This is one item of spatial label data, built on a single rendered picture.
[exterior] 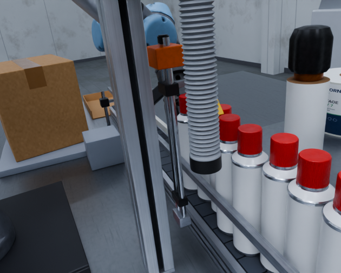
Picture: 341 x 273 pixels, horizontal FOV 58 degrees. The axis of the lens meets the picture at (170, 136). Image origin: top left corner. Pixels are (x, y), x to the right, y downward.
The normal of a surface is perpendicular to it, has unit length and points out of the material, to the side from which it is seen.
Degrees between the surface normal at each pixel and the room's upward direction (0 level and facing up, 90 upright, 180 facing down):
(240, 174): 90
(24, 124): 90
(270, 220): 90
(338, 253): 90
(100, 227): 0
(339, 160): 0
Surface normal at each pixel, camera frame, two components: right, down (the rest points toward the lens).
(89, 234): -0.10, -0.91
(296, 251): -0.69, 0.35
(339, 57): -0.90, 0.25
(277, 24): 0.44, 0.32
